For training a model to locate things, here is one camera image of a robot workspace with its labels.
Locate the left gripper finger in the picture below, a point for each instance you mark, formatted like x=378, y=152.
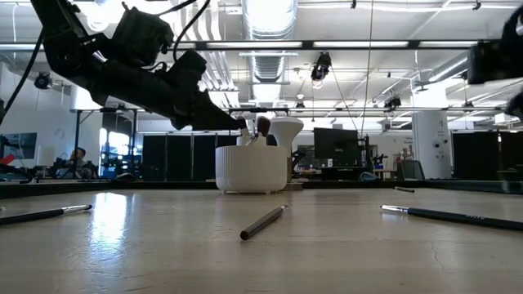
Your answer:
x=216, y=111
x=212, y=123

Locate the fluffy dark-headed powder brush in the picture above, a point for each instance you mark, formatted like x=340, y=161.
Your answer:
x=263, y=126

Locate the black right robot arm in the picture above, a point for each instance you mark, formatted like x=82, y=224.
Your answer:
x=494, y=61

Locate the black partition panel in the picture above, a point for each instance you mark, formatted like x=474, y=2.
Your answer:
x=179, y=157
x=204, y=157
x=474, y=155
x=512, y=155
x=154, y=157

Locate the round cream divided organizer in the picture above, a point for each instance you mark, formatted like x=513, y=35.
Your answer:
x=251, y=167

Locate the long linear ceiling light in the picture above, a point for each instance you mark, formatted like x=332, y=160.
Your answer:
x=253, y=44

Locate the black ceiling spotlight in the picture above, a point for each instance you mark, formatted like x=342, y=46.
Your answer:
x=321, y=65
x=300, y=104
x=43, y=80
x=392, y=102

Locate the person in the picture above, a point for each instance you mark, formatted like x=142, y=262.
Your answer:
x=78, y=157

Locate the black computer monitor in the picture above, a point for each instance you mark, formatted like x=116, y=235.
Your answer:
x=336, y=147

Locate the distant cluttered workbench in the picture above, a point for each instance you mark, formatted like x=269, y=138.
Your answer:
x=41, y=170

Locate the grey office chair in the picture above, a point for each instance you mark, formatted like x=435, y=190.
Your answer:
x=410, y=169

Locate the white round pillar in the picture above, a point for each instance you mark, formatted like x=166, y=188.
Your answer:
x=431, y=143

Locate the distant black metal frame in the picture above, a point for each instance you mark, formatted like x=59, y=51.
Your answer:
x=269, y=110

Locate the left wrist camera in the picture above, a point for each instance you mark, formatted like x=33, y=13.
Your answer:
x=141, y=36

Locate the silver ceiling air duct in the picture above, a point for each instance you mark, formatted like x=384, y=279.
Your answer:
x=269, y=20

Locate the dark wall screen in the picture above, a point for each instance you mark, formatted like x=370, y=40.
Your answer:
x=22, y=146

